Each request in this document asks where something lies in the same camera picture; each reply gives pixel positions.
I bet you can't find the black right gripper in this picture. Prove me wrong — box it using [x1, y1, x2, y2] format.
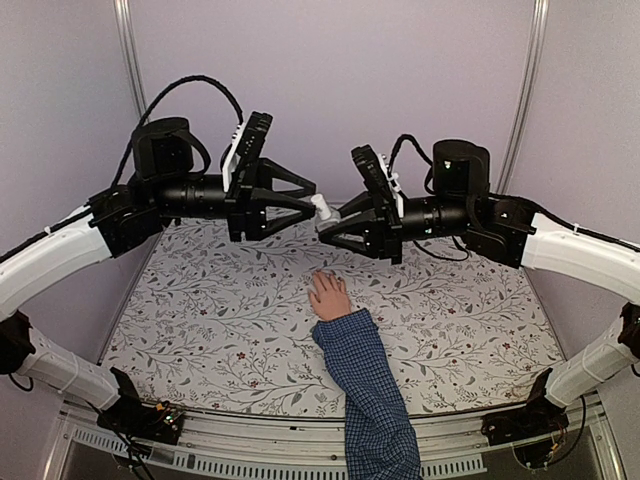
[318, 190, 473, 265]

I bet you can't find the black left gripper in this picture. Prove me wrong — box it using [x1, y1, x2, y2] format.
[152, 155, 318, 240]

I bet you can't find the clear nail polish bottle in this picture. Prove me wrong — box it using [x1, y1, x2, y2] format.
[315, 209, 342, 233]

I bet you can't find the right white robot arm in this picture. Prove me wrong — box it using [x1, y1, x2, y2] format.
[311, 139, 639, 436]

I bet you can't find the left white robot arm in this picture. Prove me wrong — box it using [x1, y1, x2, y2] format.
[1, 112, 316, 434]

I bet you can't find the blue checkered sleeve forearm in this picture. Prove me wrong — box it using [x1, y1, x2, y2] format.
[312, 309, 421, 479]

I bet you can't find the person's bare hand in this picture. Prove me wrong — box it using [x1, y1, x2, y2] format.
[309, 271, 352, 322]

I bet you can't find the floral patterned table mat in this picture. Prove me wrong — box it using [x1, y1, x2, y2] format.
[103, 220, 563, 418]

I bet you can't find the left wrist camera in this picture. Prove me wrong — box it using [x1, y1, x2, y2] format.
[221, 111, 273, 192]

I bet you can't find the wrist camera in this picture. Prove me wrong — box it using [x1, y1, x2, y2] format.
[221, 111, 273, 192]
[351, 145, 404, 219]

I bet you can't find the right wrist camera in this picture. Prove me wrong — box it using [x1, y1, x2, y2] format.
[351, 145, 404, 219]

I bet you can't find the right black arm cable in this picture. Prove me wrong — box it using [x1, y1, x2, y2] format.
[388, 133, 435, 191]

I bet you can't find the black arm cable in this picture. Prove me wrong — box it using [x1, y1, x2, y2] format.
[388, 133, 435, 191]
[109, 74, 246, 191]

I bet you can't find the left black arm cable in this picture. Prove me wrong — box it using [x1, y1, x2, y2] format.
[109, 74, 246, 191]

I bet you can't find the left aluminium frame post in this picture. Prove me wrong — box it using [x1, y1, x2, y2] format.
[112, 0, 174, 209]

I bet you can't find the aluminium frame post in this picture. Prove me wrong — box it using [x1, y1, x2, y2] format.
[495, 0, 550, 194]
[112, 0, 174, 209]

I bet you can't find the right aluminium frame post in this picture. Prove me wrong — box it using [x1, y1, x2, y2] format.
[495, 0, 550, 194]

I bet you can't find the front aluminium rail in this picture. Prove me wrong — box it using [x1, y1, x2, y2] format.
[43, 394, 629, 479]

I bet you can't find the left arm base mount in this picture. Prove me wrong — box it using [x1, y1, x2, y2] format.
[97, 367, 184, 445]

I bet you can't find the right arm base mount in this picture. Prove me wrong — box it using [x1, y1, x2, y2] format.
[481, 368, 569, 446]

